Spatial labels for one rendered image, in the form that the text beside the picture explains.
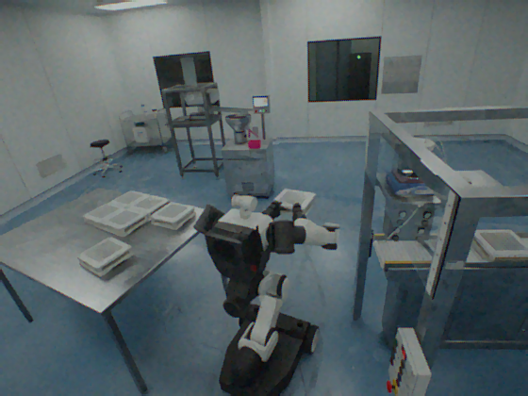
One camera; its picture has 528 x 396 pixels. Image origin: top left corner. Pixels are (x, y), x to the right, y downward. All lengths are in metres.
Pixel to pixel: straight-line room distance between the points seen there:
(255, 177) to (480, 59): 4.86
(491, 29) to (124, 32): 7.15
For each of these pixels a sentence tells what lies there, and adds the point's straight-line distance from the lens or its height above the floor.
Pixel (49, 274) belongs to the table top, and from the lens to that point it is 2.29.
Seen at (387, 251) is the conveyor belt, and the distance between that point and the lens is 1.97.
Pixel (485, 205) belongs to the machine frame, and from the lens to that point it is 0.88.
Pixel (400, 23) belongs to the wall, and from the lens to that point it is 6.64.
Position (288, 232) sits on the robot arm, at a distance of 1.36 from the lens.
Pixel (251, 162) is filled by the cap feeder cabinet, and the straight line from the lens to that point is 4.04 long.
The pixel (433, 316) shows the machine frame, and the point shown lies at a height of 1.19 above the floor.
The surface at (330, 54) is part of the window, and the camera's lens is 6.50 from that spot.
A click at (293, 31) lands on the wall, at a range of 6.52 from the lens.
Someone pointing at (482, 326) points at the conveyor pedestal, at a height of 0.24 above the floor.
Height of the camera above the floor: 1.96
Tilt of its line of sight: 28 degrees down
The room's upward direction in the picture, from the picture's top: 5 degrees counter-clockwise
